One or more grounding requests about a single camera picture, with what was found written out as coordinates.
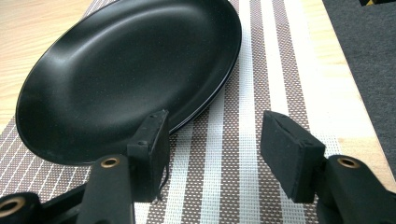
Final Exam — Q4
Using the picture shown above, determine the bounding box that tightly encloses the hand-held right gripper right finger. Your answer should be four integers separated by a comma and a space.
260, 109, 327, 204

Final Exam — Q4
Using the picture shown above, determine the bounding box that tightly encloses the dark object with yellow spot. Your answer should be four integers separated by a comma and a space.
359, 0, 396, 7

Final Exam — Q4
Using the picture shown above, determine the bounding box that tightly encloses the brown white striped woven placemat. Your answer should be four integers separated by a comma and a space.
0, 0, 344, 224

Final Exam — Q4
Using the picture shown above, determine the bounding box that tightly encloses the black oval plate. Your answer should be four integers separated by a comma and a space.
169, 43, 244, 135
15, 0, 244, 166

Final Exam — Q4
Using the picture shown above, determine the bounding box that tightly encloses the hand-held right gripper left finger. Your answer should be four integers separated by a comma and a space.
126, 108, 171, 203

